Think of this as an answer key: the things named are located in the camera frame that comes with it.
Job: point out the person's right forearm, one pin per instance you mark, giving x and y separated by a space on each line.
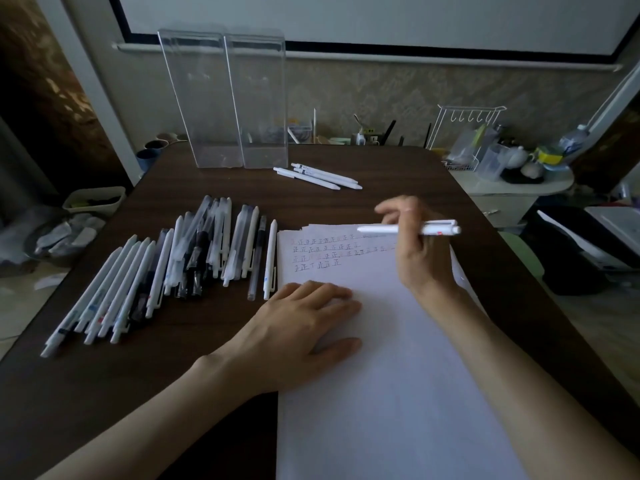
530 399

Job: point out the white paper scrap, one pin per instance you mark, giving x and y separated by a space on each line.
51 281

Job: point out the person's left hand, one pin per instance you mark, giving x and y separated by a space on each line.
280 344

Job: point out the black bag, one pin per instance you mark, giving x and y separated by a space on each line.
557 267

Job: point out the white teapot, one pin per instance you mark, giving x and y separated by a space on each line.
517 157

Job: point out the clear plastic measuring jug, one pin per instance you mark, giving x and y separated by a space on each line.
491 163

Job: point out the black round tray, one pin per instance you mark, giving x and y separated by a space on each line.
517 177

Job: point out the stack of white paper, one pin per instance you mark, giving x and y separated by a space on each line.
390 409

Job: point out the grey curtain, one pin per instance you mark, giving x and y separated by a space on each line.
20 164

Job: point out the black router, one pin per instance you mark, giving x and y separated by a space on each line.
390 130

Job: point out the person's left forearm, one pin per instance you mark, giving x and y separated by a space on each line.
150 429

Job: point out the yellow green container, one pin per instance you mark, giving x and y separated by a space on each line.
548 156

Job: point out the group of colourful cups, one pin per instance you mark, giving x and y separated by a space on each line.
147 157

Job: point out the clear plastic bottle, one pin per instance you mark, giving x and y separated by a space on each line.
573 139

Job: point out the small white bottle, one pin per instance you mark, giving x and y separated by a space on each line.
361 139

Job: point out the translucent pen with blue cap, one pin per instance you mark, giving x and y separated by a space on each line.
246 227

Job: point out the beige plastic bin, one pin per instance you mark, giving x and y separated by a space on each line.
117 204

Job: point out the person's right hand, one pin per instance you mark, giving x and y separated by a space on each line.
425 264

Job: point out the white projector screen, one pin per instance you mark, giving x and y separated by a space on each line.
375 14

